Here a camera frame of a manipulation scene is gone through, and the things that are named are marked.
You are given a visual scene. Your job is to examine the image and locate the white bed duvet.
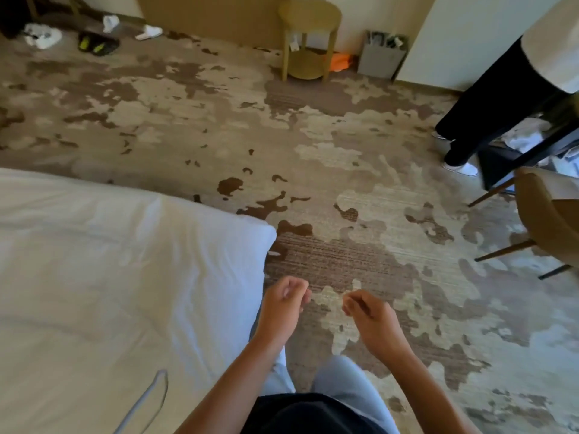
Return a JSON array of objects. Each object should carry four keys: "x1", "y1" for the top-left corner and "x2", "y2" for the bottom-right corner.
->
[{"x1": 0, "y1": 167, "x2": 277, "y2": 434}]

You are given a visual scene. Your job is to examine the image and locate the dark wooden table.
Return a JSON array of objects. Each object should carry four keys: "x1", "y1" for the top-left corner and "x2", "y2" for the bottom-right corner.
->
[{"x1": 477, "y1": 92, "x2": 579, "y2": 191}]

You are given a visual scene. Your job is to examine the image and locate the tan upholstered chair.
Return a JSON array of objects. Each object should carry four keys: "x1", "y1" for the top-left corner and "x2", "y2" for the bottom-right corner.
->
[{"x1": 468, "y1": 166, "x2": 579, "y2": 281}]

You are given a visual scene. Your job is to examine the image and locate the light wooden board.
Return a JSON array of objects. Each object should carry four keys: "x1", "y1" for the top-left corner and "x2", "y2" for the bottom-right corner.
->
[{"x1": 136, "y1": 0, "x2": 293, "y2": 51}]

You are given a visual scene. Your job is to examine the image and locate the black shirt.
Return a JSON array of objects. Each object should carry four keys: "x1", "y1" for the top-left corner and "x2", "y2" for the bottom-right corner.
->
[{"x1": 241, "y1": 392, "x2": 377, "y2": 434}]

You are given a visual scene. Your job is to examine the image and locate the person's right forearm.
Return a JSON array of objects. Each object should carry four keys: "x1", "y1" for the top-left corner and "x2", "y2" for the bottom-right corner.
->
[{"x1": 364, "y1": 347, "x2": 483, "y2": 434}]

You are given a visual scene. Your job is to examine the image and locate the grey waste bin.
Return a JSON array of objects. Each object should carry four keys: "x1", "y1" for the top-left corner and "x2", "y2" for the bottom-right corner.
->
[{"x1": 357, "y1": 30, "x2": 409, "y2": 81}]

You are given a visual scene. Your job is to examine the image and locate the person's left hand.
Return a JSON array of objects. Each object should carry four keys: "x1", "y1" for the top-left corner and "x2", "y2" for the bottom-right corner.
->
[{"x1": 255, "y1": 275, "x2": 313, "y2": 349}]

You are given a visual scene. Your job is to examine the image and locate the light blue trousers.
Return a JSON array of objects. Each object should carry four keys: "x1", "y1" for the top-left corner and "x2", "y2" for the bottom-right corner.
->
[{"x1": 252, "y1": 307, "x2": 401, "y2": 434}]

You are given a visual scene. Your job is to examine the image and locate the round wooden side table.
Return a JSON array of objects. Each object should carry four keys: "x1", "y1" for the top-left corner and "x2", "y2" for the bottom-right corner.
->
[{"x1": 278, "y1": 0, "x2": 343, "y2": 83}]

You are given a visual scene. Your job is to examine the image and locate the white crumpled cloths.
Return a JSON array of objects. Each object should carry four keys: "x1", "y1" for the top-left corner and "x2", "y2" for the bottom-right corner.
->
[{"x1": 501, "y1": 117, "x2": 579, "y2": 178}]

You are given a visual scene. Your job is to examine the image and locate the person's left forearm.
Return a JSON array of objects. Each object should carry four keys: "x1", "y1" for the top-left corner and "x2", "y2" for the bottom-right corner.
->
[{"x1": 174, "y1": 334, "x2": 290, "y2": 434}]

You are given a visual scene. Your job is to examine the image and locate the person's right hand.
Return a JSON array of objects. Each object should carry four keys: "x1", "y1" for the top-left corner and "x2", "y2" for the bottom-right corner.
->
[{"x1": 341, "y1": 289, "x2": 410, "y2": 363}]

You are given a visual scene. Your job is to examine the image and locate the orange cloth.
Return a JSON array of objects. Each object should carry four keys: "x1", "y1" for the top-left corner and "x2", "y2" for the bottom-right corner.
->
[{"x1": 329, "y1": 51, "x2": 355, "y2": 72}]

